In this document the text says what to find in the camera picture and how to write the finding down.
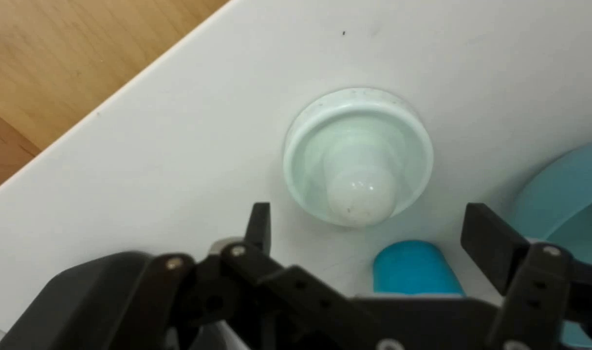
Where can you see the teal plastic cup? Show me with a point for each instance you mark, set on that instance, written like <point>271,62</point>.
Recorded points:
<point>415,270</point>

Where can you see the white round knobbed pusher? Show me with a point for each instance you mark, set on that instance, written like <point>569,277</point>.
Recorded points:
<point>356,163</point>

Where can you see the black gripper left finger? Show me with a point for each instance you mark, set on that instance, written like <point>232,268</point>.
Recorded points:
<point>257,227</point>

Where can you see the teal bowl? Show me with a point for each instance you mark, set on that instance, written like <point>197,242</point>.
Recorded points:
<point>561,202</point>

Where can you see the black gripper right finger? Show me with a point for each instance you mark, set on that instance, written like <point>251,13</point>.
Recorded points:
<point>491,244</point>

